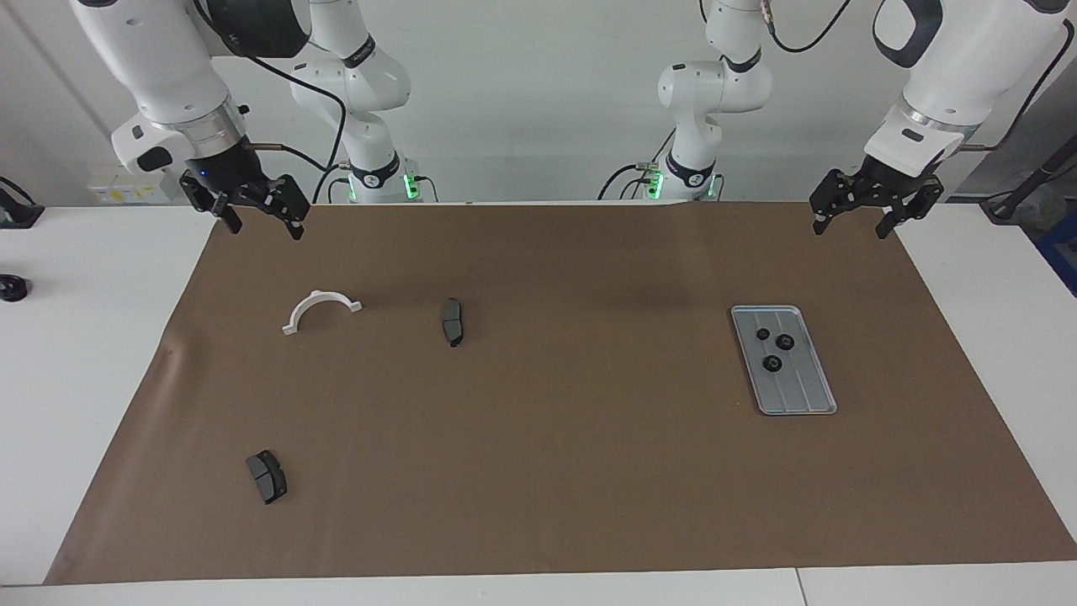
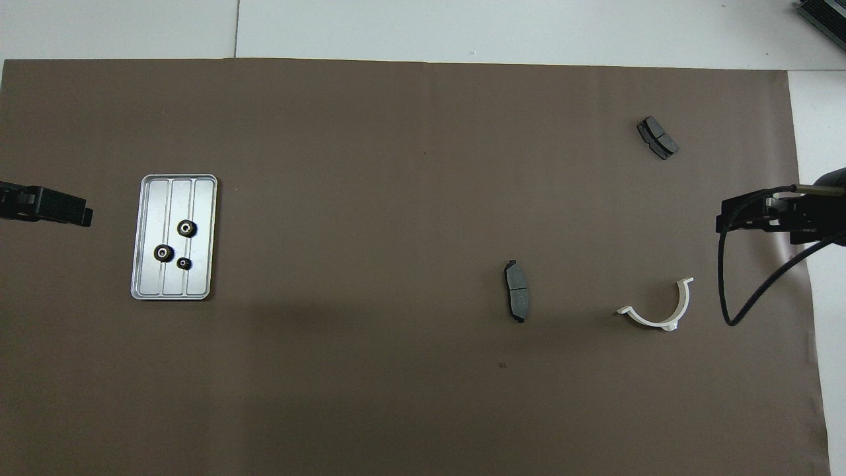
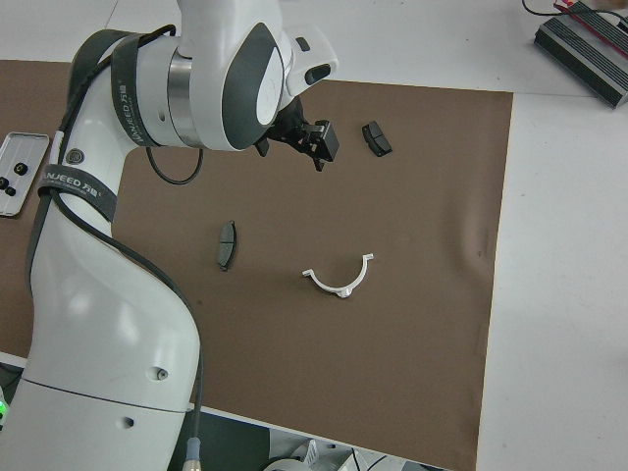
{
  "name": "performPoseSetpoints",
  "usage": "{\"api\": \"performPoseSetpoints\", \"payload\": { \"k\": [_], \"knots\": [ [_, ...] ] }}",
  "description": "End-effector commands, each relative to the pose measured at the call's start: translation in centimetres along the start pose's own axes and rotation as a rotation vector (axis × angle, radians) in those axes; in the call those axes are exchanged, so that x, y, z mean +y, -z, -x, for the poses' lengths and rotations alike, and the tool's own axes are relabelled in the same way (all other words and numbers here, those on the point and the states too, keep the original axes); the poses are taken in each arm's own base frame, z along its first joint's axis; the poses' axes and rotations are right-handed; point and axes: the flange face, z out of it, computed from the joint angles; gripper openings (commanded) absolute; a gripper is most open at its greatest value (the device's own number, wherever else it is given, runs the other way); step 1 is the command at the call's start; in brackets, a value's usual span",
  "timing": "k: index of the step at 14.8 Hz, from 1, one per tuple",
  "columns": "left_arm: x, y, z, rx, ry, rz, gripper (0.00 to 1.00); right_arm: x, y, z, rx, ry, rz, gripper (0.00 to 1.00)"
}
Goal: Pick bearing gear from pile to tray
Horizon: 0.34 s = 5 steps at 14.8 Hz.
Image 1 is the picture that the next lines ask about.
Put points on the wide dark grey brake pad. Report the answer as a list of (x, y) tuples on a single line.
[(267, 478)]

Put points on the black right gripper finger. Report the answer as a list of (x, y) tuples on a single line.
[(223, 210), (293, 206)]

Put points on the white curved plastic bracket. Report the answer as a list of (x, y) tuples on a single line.
[(322, 295)]

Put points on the grey metal tray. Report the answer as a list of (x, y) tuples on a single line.
[(799, 387)]

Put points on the black table clamp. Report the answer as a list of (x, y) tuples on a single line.
[(18, 215)]

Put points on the slim dark grey brake pad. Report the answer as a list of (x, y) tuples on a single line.
[(453, 321)]

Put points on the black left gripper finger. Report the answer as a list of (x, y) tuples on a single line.
[(829, 195), (917, 202)]

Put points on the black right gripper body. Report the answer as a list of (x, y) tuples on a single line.
[(223, 168)]

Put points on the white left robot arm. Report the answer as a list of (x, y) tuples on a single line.
[(968, 76)]

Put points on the white wall socket box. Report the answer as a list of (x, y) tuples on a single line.
[(126, 194)]

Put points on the blue crate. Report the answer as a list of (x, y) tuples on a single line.
[(1062, 252)]

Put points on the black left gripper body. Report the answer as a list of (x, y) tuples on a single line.
[(888, 177)]

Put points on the brown paper mat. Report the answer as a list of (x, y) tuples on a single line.
[(547, 471)]

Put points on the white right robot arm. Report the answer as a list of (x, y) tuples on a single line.
[(160, 59)]

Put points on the black round knob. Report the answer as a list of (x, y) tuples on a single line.
[(12, 289)]

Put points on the black stand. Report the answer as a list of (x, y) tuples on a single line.
[(1010, 202)]

